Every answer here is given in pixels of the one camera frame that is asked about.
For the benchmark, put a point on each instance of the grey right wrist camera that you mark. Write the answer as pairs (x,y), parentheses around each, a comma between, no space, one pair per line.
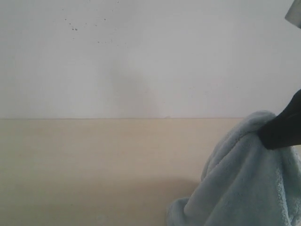
(293,15)

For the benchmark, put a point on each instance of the light blue fleece towel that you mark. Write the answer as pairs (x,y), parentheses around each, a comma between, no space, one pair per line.
(243,183)

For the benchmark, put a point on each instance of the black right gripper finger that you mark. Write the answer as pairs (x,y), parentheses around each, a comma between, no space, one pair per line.
(285,129)

